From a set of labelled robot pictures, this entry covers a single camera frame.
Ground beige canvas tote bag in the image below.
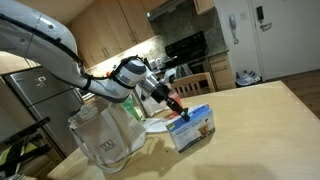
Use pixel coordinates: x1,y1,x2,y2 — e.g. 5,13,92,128
68,94,148,174

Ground stainless steel refrigerator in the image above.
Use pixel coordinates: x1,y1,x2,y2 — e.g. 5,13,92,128
1,66,86,158

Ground striped dish towel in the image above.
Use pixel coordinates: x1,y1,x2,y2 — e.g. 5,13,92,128
174,63,194,83

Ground wooden chair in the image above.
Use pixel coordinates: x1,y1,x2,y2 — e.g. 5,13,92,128
169,71,216,98

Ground black tripod stand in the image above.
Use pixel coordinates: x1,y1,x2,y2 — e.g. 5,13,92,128
0,116,53,178

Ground green clear plastic packet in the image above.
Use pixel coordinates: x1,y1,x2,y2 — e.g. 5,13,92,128
120,94,143,124

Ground blue drink mix box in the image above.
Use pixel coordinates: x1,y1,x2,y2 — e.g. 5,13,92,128
165,103,217,154

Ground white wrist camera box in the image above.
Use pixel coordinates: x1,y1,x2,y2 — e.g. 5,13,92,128
161,68,178,84

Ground steel range hood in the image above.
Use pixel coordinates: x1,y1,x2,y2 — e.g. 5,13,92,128
146,0,194,23

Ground black kitchen stove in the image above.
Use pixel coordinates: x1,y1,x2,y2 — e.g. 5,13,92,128
164,30,212,84

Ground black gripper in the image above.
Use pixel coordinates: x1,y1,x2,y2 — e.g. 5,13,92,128
151,81,192,123

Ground light wooden wall cabinet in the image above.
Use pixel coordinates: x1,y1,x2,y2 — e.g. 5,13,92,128
193,0,216,15

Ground yellow green cloth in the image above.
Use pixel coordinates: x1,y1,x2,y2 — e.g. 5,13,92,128
0,141,38,168

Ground light wooden wall cabinets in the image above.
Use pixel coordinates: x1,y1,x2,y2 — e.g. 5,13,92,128
66,0,158,69

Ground white countertop container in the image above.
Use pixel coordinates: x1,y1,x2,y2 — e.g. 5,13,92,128
149,58,164,69

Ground white blue sneaker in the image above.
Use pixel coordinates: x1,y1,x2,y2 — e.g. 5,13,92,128
235,71,254,87
248,69,262,83

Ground white door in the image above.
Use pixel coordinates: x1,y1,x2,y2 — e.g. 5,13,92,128
248,0,320,81

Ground silver metal pole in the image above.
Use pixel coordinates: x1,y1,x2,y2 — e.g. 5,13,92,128
131,88,148,119

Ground grey wall phone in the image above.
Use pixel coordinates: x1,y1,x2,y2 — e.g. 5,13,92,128
228,13,240,45

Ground black door lock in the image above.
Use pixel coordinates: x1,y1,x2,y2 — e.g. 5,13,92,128
255,5,265,22

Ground silver door handle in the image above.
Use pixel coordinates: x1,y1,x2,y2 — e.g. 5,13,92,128
259,22,273,33

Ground wooden base cabinet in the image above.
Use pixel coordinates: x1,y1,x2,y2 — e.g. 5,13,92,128
208,49,236,92

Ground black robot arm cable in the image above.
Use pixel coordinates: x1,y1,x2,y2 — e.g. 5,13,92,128
0,13,151,91

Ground white paper sheet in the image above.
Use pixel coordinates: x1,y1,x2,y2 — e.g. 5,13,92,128
143,111,181,134

